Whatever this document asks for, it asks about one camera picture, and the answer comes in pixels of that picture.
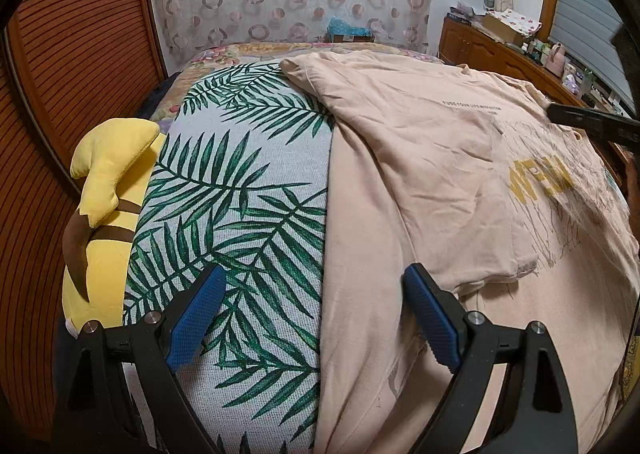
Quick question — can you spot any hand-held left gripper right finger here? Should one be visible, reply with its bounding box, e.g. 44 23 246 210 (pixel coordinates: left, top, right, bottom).
401 262 588 454

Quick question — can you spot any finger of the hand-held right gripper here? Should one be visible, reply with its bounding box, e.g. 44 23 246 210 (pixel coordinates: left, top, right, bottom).
611 24 640 117
546 103 640 146

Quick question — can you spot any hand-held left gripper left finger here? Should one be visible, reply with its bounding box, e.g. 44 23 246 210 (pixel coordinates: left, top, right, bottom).
52 263 228 454

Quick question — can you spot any beige t-shirt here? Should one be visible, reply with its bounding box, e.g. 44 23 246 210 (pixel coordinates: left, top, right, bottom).
279 51 640 454

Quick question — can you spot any clutter of small bottles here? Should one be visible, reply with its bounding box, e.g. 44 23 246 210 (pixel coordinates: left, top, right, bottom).
520 34 626 115

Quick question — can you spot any pink bag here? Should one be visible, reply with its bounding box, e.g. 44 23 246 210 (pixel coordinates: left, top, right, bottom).
545 41 568 77

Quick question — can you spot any floral printed box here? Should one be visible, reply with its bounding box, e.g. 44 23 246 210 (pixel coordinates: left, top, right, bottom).
482 9 543 45

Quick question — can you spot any palm leaf print blanket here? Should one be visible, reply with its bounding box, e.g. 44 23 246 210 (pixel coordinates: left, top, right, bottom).
122 61 336 454

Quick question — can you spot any wooden cabinet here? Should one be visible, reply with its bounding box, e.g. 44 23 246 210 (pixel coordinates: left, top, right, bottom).
439 16 631 175

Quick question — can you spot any stack of books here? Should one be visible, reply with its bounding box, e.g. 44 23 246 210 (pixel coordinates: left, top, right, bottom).
447 1 483 26

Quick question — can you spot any yellow plush toy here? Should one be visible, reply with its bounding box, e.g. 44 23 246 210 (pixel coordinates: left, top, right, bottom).
61 118 166 337

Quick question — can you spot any floral bedsheet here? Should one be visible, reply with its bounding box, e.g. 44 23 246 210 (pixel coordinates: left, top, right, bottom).
150 40 451 135

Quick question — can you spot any teal bag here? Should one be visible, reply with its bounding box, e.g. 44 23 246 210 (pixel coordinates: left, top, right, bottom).
326 16 376 43

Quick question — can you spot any wooden slatted wardrobe door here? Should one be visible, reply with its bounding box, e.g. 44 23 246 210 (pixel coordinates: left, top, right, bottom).
2 0 168 435

